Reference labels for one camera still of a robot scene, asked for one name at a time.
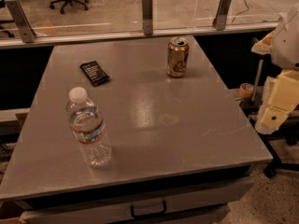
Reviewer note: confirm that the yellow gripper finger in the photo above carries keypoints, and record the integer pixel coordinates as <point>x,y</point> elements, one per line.
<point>263,47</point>

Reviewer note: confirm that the orange soda can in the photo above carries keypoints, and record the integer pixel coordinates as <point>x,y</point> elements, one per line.
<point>178,52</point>

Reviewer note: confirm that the clear plastic water bottle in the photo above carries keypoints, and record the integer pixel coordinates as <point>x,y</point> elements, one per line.
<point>87,124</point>

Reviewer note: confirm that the right metal glass bracket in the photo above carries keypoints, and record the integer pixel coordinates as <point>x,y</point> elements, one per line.
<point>220,19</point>

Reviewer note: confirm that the metal glass bracket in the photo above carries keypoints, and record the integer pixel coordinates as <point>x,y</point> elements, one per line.
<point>25,30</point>
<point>147,17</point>
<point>220,19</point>

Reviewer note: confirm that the middle metal glass bracket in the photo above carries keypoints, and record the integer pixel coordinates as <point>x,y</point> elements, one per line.
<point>147,17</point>

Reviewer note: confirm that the black drawer handle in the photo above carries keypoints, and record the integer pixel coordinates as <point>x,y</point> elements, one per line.
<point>148,210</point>

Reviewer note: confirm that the left metal glass bracket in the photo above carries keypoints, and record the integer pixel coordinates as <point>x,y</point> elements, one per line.
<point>25,30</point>

